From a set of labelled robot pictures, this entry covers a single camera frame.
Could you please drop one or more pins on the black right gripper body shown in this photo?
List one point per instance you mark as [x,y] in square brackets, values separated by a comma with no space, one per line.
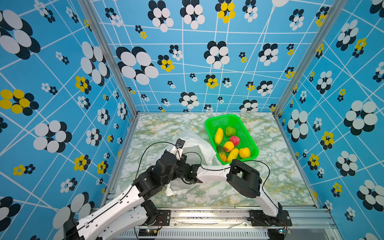
[176,175]

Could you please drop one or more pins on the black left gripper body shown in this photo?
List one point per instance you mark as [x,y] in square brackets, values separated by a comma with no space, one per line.
[167,181]

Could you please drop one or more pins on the white plastic bag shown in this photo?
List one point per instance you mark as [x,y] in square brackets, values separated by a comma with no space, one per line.
[198,151]

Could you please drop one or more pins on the orange toy mango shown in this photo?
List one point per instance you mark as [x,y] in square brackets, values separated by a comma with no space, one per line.
[222,154]

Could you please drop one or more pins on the long yellow toy mango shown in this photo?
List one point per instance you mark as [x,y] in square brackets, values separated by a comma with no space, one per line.
[218,138]

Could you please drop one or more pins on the orange yellow toy fruit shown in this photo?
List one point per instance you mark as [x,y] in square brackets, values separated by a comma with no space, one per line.
[228,146]

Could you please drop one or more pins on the pink toy fruit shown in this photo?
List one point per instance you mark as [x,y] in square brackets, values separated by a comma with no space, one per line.
[235,140]

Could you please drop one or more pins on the green toy fruit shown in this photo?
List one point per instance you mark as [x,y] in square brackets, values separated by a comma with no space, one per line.
[230,131]

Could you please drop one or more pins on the wrinkled yellow toy fruit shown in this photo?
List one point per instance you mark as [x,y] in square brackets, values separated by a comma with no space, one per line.
[244,153]

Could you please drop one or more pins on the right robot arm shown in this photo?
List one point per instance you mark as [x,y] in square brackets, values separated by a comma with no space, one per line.
[243,178]

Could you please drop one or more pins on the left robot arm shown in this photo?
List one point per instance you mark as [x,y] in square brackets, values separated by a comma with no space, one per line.
[130,209]

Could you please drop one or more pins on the green plastic basket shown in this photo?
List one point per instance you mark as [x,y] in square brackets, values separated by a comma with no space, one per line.
[212,124]

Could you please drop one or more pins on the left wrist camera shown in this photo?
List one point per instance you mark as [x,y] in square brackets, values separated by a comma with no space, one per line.
[178,148]

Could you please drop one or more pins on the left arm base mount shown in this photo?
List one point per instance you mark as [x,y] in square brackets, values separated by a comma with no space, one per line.
[162,218]

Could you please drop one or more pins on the front aluminium rail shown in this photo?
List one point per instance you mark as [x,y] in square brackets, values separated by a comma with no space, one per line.
[309,223]

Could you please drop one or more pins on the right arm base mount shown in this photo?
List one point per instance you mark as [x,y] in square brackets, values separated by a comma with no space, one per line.
[258,218]

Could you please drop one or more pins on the left aluminium frame post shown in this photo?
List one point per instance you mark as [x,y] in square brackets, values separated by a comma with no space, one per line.
[107,52]

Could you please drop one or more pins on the aluminium frame post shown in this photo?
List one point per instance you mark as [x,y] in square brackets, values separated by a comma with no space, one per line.
[323,31]
[107,52]

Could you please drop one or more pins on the right aluminium frame post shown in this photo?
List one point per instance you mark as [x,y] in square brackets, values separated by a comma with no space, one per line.
[323,31]

